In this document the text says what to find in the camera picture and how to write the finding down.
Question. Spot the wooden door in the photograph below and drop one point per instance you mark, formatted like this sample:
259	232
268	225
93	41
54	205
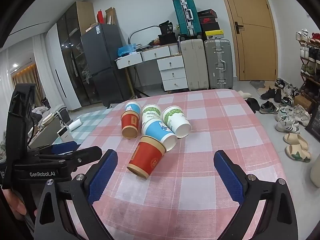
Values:
252	42

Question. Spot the grey arc lamp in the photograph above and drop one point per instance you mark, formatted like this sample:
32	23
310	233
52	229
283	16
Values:
140	29

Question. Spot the black printed bag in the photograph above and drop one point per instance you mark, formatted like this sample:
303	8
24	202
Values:
314	125

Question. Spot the white paper roll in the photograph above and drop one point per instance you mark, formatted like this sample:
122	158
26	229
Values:
75	125

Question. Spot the beige suitcase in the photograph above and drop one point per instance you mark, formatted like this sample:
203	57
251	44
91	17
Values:
193	65

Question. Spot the silver suitcase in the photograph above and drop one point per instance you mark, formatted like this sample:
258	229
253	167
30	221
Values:
217	62

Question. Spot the brown cardboard box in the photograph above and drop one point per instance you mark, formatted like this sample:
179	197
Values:
302	103

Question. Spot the white desk with drawers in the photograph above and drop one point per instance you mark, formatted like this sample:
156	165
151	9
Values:
172	75

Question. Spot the glass door cabinet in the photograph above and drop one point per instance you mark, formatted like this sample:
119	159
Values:
72	55

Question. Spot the green patterned paper cup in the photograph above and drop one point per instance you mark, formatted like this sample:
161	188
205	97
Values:
151	113
175	120

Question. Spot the wooden shoe rack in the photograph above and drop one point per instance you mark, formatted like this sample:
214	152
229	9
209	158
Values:
310	77

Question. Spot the teal suitcase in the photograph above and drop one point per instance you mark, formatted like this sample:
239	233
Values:
183	17

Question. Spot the blue paper cup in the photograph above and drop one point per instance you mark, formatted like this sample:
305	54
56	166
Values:
156	131
133	107

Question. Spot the blue plastic bag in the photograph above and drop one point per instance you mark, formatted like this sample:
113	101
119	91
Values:
126	50

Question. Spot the beige foam slipper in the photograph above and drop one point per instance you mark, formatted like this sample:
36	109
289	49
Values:
297	153
296	139

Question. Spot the red and black shoe box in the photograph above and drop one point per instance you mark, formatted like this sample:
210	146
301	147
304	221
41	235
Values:
208	20

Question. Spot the open cardboard box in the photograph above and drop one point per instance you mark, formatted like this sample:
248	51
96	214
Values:
111	17

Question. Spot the dark grey fridge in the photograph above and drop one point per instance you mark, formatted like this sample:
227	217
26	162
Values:
105	55

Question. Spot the red paper cup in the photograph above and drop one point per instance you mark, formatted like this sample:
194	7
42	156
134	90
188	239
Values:
146	157
130	123

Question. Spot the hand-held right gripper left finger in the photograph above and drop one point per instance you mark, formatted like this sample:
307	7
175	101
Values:
102	177

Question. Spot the white wardrobe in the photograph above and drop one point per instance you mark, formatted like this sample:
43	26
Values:
56	62

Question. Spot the grey door mat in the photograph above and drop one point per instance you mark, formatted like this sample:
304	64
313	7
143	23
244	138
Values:
258	84

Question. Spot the small white device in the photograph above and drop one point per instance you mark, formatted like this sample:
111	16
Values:
64	133

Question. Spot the person's left hand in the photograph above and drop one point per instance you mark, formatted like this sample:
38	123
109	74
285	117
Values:
13	202

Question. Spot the group of sneakers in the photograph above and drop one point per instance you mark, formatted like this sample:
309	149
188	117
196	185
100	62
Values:
287	112

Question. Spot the black slippers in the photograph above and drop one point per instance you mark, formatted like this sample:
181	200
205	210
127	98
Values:
253	104

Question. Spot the green checked cloth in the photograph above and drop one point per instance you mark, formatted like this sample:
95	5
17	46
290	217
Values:
97	120

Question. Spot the yellow curtain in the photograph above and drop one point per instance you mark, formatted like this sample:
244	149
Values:
27	80

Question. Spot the pink checked tablecloth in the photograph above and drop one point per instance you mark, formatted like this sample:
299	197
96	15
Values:
200	130

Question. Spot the white slipper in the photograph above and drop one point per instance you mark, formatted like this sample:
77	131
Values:
245	94

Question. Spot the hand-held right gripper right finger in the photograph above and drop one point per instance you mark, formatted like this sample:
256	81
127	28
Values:
228	177

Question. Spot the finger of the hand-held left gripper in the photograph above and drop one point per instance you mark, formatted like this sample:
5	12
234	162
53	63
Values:
63	147
90	152

